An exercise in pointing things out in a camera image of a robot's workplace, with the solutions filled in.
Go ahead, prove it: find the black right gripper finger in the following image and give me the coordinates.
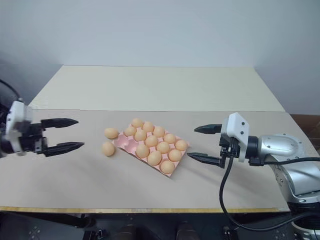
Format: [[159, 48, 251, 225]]
[[193, 123, 223, 135], [187, 152, 222, 168]]

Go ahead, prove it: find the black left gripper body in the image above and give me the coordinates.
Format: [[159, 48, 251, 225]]
[[19, 120, 49, 157]]

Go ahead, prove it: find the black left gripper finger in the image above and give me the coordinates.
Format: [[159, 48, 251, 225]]
[[40, 117, 80, 131], [37, 141, 86, 158]]

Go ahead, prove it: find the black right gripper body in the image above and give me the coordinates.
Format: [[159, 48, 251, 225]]
[[218, 135, 241, 169]]

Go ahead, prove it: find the tan egg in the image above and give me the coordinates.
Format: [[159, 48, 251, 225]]
[[147, 151, 163, 166], [131, 117, 145, 129], [159, 160, 175, 175], [104, 127, 120, 140], [152, 125, 166, 138], [156, 141, 171, 154], [142, 121, 155, 133], [144, 135, 159, 148], [101, 141, 116, 157], [123, 126, 137, 137], [134, 129, 148, 142], [174, 139, 189, 152], [135, 143, 150, 159], [168, 149, 183, 162], [163, 133, 177, 145]]

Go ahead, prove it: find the pink egg tray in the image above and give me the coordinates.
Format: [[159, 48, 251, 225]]
[[111, 119, 192, 179]]

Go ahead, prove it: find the silver robot body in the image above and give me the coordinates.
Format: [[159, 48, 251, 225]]
[[291, 219, 320, 240]]

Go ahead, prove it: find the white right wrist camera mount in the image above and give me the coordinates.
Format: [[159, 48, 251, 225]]
[[221, 112, 251, 164]]

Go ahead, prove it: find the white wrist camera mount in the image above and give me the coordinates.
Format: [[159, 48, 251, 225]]
[[4, 99, 34, 157], [221, 112, 251, 164]]

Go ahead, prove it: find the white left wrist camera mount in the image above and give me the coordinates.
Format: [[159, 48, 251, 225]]
[[4, 99, 34, 157]]

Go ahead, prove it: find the long black right arm cable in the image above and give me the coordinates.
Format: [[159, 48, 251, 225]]
[[219, 143, 320, 231]]

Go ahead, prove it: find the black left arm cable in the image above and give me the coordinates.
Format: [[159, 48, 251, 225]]
[[0, 79, 24, 102]]

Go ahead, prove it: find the short black right arm cable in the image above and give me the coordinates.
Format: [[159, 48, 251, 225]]
[[248, 155, 320, 167]]

